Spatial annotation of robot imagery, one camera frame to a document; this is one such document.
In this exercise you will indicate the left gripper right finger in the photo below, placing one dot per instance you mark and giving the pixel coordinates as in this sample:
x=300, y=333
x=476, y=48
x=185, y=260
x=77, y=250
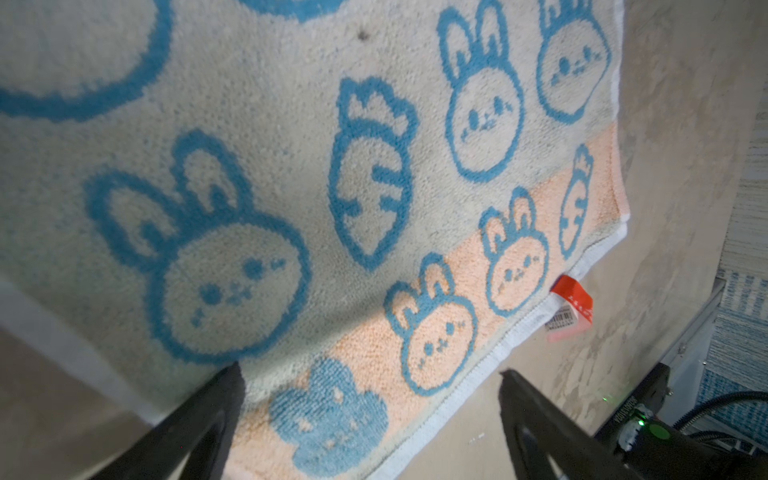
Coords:
x=539, y=435

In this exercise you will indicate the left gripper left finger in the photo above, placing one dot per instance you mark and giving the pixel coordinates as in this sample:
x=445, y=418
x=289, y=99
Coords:
x=197, y=436

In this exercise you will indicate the blue bunny towel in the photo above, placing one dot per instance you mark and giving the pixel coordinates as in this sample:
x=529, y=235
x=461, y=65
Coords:
x=365, y=205

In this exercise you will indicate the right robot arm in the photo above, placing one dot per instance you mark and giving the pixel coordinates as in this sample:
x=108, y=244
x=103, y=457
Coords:
x=644, y=444

